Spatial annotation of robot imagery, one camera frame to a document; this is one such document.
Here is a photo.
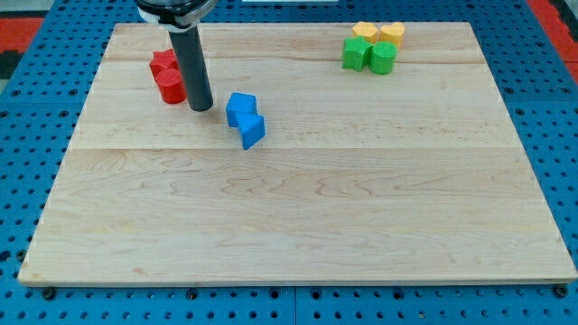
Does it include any red cylinder block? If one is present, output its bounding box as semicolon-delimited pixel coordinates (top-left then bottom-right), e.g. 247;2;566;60
155;69;187;104

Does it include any yellow heart block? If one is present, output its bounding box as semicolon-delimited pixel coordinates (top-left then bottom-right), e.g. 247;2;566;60
378;22;406;50

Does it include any blue cube block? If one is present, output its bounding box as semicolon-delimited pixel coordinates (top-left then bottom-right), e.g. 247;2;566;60
226;92;257;127

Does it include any green star block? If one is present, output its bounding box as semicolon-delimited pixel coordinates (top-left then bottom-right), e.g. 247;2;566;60
342;36;373;72

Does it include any black robot arm flange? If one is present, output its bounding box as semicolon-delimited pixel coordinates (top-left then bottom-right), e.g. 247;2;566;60
135;0;219;33

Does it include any green cylinder block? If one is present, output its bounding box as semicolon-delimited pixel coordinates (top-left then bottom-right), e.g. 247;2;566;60
369;42;397;75

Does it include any yellow hexagon block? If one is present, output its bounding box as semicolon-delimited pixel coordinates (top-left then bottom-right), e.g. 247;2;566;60
352;22;379;43

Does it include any red star block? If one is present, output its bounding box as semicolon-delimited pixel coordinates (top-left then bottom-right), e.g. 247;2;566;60
149;49;179;78

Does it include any blue triangle block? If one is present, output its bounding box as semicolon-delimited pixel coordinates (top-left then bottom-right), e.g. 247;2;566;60
237;113;266;150

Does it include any light wooden board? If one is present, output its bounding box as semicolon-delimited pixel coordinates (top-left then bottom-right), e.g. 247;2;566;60
19;23;577;287

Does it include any dark grey cylindrical pointer rod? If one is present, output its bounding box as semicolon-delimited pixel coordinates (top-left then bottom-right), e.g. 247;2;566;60
169;26;213;112

